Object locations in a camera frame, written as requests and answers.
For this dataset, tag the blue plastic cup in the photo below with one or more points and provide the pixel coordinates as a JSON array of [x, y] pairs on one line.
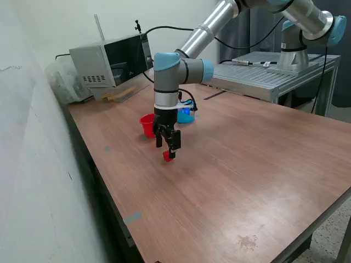
[[186, 118]]

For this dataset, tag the dark strip on table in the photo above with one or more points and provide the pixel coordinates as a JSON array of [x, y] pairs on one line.
[[215, 95]]

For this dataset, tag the red plastic cup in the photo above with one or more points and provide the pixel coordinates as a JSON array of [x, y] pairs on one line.
[[146, 123]]

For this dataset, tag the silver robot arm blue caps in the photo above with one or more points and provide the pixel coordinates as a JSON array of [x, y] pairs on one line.
[[167, 71]]

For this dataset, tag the light wooden stick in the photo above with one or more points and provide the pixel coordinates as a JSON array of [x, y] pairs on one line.
[[112, 98], [129, 90]]

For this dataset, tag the clear plastic bag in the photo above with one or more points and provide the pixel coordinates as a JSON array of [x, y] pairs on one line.
[[63, 82]]

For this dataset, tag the red wooden cube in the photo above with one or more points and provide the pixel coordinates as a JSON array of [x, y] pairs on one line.
[[165, 156]]

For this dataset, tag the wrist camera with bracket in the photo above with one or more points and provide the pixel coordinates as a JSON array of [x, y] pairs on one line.
[[187, 108]]

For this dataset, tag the small black camera mount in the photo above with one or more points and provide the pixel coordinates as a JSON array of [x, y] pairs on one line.
[[137, 26]]

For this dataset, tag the silver microwave oven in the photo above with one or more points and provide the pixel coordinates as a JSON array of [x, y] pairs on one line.
[[90, 63]]

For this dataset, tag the long grey tape strip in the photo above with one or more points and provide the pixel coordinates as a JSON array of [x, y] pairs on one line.
[[132, 218]]

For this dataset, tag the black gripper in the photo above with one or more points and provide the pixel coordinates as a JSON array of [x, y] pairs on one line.
[[165, 116]]

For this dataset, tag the grey tape square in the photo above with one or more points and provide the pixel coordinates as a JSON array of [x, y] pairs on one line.
[[107, 148]]

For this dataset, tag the white thin rod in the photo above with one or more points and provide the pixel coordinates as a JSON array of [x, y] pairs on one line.
[[99, 27]]

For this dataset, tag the aluminium robot base table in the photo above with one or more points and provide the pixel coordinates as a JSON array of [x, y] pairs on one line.
[[252, 78]]

